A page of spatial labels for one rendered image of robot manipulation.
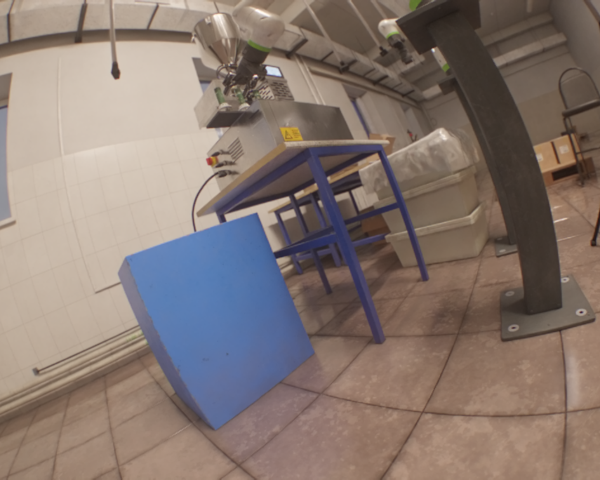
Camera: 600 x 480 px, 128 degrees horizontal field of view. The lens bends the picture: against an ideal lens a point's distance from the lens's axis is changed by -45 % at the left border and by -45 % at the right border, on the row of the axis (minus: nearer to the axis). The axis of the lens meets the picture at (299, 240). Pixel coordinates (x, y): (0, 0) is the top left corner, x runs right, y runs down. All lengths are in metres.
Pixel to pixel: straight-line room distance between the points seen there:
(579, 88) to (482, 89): 2.21
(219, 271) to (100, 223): 1.67
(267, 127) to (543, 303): 1.11
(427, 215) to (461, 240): 0.24
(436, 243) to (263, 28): 1.34
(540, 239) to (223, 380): 1.01
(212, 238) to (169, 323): 0.30
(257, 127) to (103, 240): 1.67
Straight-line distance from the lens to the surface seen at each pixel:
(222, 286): 0.88
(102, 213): 2.43
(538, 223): 0.81
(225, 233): 0.91
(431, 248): 1.62
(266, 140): 1.06
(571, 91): 2.95
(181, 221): 2.52
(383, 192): 1.68
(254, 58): 1.04
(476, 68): 0.81
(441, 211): 1.53
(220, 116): 1.13
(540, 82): 11.57
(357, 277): 0.90
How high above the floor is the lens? 0.50
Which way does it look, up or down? 3 degrees down
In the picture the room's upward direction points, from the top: 21 degrees counter-clockwise
